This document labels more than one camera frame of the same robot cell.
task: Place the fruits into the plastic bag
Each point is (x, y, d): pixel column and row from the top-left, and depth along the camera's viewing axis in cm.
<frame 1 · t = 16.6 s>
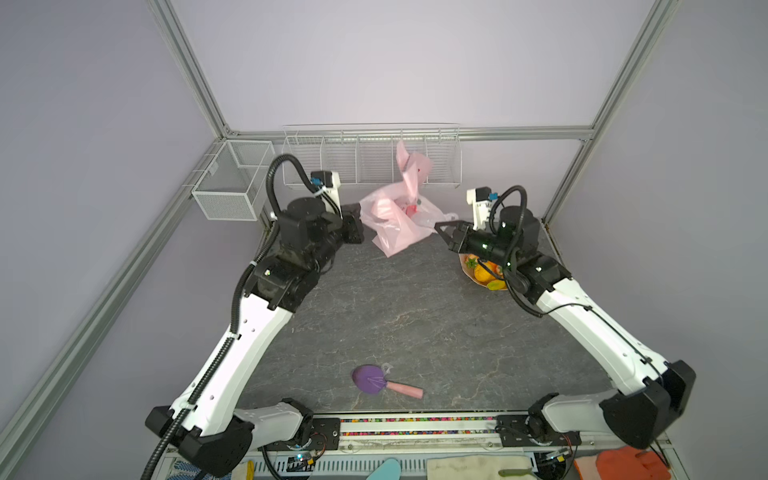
left hand: (363, 211, 64), fingers closed
right hand: (433, 229, 69), fingers closed
purple pink spatula brush: (371, 379, 82), point 2 cm above the table

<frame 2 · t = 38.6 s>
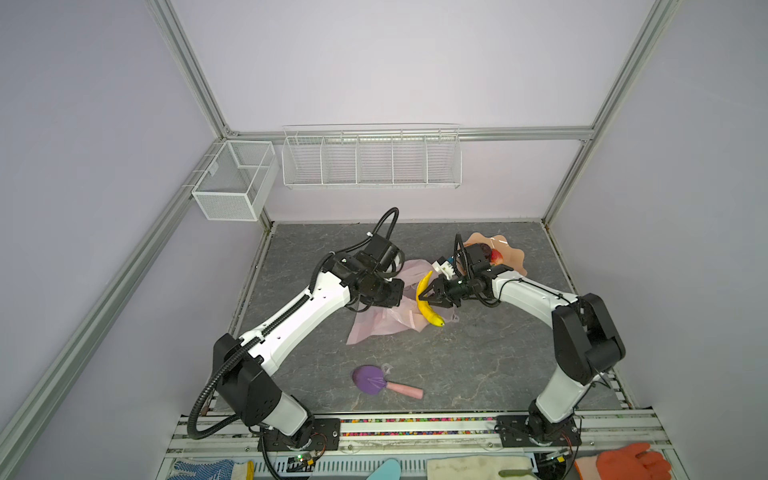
left hand: (398, 304, 76), fingers closed
right hand: (422, 302, 86), fingers open
pink plastic bag: (384, 320, 74), point 21 cm above the table
the other named things where they were.

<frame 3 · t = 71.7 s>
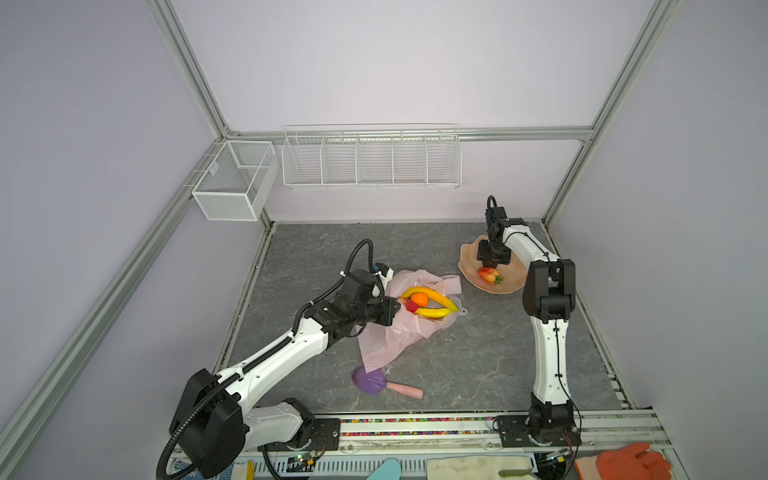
left hand: (400, 310, 78), fingers closed
right hand: (492, 258, 106), fingers open
pink plastic bag: (380, 343, 85), point 6 cm above the table
yellow green banana upright: (433, 313, 94), point 3 cm above the table
yellow green banana lying: (434, 294, 95), point 6 cm above the table
the other named things where they were.

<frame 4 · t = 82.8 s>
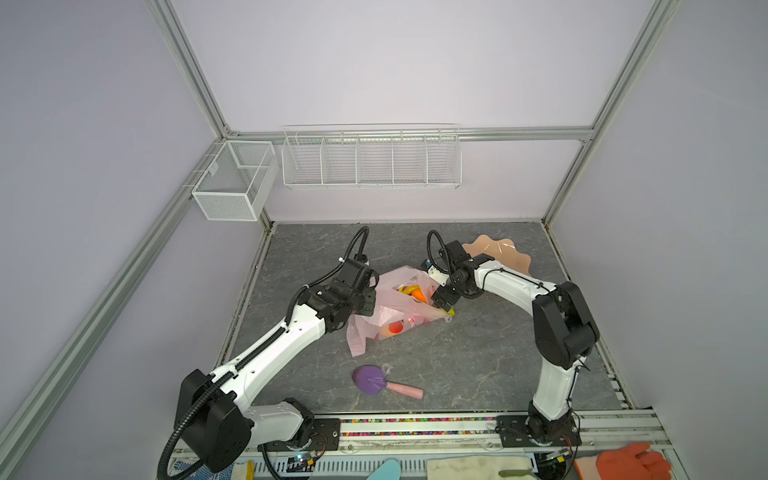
left hand: (365, 300, 80), fingers closed
right hand: (448, 291, 95), fingers open
